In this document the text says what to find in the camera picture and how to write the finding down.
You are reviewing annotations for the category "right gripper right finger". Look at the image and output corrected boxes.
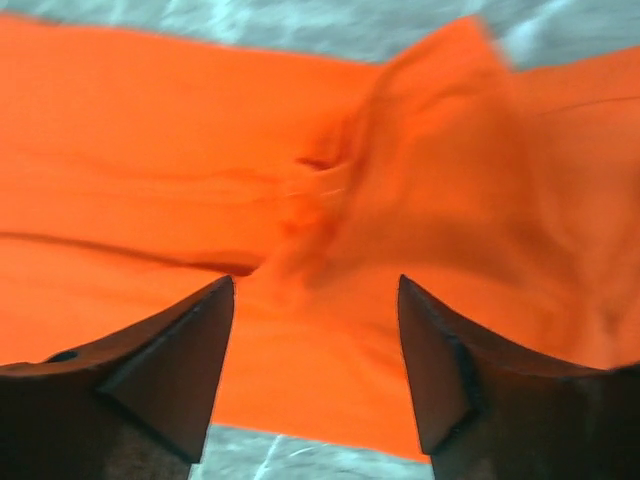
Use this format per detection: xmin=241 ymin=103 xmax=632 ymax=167
xmin=397 ymin=277 xmax=639 ymax=480

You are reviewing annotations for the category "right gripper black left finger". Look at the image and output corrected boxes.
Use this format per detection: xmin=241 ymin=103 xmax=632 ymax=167
xmin=1 ymin=276 xmax=235 ymax=479

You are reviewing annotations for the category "orange t-shirt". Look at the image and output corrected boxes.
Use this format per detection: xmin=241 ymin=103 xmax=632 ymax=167
xmin=1 ymin=15 xmax=639 ymax=459

